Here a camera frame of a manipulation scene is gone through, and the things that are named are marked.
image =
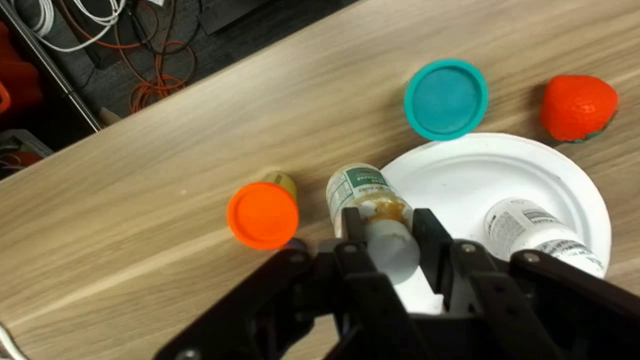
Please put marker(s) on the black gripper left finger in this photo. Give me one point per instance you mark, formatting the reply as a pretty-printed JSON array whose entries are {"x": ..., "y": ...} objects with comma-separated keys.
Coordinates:
[{"x": 307, "y": 307}]

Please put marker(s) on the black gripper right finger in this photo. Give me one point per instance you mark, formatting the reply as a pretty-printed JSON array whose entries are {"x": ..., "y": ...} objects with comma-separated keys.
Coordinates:
[{"x": 533, "y": 307}]

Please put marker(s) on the white pill bottle grey label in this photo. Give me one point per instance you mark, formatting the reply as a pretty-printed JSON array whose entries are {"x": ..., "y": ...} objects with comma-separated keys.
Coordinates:
[{"x": 533, "y": 230}]

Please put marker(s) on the yellow dough can orange lid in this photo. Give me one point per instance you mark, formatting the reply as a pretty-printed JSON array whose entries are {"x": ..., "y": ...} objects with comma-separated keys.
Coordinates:
[{"x": 262, "y": 217}]

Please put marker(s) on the green dough can teal lid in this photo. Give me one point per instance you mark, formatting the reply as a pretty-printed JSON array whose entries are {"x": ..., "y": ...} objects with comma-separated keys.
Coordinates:
[{"x": 444, "y": 101}]

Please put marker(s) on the white paper plate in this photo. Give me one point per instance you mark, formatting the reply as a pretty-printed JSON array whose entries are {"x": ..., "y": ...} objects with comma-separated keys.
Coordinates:
[{"x": 492, "y": 170}]

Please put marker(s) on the red toy strawberry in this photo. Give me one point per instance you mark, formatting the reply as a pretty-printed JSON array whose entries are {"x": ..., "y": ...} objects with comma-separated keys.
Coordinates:
[{"x": 577, "y": 107}]

